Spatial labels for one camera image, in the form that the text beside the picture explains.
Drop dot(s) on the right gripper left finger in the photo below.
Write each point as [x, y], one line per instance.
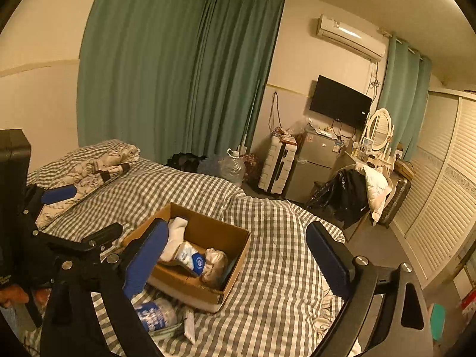
[140, 257]

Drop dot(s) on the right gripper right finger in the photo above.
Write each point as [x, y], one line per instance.
[333, 258]

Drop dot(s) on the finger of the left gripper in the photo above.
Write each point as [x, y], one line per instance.
[104, 238]
[56, 195]

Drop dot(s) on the clear jar blue label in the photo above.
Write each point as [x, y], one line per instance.
[156, 315]

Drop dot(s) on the white cream tube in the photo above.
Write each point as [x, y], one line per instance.
[189, 324]

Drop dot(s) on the floral folded blanket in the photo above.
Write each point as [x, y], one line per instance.
[88, 169]

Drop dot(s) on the white blue packet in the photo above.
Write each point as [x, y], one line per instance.
[188, 257]

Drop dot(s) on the white socks bundle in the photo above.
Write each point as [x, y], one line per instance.
[176, 230]

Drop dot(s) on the brown cardboard box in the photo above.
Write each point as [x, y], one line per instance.
[221, 247]

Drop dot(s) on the black jacket on chair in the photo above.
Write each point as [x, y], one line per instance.
[342, 199]

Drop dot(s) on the silvery foil pouch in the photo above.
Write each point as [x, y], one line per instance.
[215, 267]

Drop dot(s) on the white puffy coat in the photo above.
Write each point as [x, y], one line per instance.
[378, 189]

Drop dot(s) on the dark suitcase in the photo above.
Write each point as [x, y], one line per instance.
[401, 188]

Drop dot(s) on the black bag by bed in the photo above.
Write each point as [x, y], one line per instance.
[185, 162]

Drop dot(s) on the white louvered wardrobe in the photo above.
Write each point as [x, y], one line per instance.
[436, 221]

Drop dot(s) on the silver mini fridge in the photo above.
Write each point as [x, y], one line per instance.
[313, 165]

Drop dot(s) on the white suitcase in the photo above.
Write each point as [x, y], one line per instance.
[278, 163]

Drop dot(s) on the large clear water jug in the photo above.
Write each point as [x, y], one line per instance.
[232, 167]

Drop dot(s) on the white oval vanity mirror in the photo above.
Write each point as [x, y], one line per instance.
[378, 131]

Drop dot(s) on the large green curtain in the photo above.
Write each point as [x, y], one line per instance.
[175, 76]

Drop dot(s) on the green window curtain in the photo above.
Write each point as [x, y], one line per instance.
[405, 93]

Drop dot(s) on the white air conditioner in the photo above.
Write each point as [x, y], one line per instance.
[350, 38]

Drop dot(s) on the black wall television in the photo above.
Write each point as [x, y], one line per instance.
[340, 103]

